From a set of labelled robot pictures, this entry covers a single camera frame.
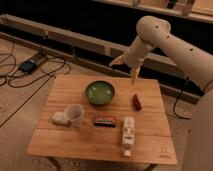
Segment white bottle lying down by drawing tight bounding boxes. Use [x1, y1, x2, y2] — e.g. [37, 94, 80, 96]
[122, 117, 135, 157]

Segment white crumpled object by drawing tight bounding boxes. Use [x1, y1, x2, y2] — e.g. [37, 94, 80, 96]
[52, 112, 69, 126]

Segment green ceramic bowl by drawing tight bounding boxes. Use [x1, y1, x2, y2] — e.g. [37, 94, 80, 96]
[85, 80, 115, 106]

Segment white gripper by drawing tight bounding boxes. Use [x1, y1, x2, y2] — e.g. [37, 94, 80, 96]
[109, 36, 155, 84]

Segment black cable at right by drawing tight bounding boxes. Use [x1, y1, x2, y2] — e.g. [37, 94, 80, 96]
[172, 77, 192, 120]

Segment white ceramic cup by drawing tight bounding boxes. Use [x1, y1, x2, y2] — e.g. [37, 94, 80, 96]
[64, 104, 84, 127]

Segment black power strip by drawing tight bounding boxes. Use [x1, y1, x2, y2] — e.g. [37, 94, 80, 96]
[19, 52, 47, 73]

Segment wooden folding table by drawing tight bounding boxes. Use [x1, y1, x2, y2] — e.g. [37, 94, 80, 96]
[27, 75, 177, 165]

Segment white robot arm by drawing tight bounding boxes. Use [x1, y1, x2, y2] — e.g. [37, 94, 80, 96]
[110, 16, 213, 171]

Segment small dark red object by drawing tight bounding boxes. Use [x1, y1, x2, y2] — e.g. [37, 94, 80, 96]
[133, 94, 142, 110]

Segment black cables on floor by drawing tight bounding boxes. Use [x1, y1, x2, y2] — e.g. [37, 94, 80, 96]
[0, 36, 72, 129]

